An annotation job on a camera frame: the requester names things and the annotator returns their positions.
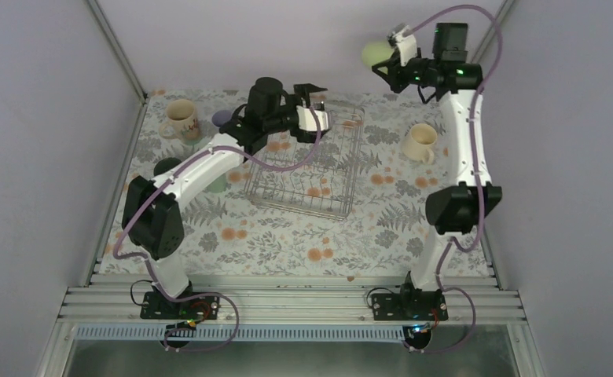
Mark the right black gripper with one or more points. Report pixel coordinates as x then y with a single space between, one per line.
394 75

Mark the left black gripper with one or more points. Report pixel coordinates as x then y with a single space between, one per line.
302 96

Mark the light green cup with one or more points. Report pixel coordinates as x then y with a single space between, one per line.
376 52

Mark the lilac cup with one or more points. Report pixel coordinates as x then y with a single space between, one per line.
221 117

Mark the cream mug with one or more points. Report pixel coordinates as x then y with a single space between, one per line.
418 145

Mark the coral pattern mug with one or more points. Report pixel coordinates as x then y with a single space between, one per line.
181 122

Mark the mint green tumbler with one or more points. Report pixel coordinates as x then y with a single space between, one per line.
218 185

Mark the dark grey mug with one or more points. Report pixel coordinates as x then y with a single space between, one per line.
165 165

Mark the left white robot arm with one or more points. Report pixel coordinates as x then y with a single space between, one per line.
152 214

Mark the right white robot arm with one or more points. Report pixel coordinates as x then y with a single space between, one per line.
460 207

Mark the floral table mat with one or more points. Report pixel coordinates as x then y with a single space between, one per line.
384 234

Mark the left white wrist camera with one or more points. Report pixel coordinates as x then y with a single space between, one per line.
311 121

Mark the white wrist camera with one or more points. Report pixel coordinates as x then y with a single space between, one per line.
402 39
311 121

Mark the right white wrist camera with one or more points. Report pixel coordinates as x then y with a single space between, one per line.
402 39

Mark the wire dish rack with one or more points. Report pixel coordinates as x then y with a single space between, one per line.
324 186

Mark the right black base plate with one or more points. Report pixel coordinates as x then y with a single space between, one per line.
418 306

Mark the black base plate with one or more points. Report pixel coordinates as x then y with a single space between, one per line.
156 307
418 306

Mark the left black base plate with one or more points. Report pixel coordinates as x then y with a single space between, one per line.
156 307

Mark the aluminium rail frame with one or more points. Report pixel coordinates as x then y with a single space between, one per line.
326 304

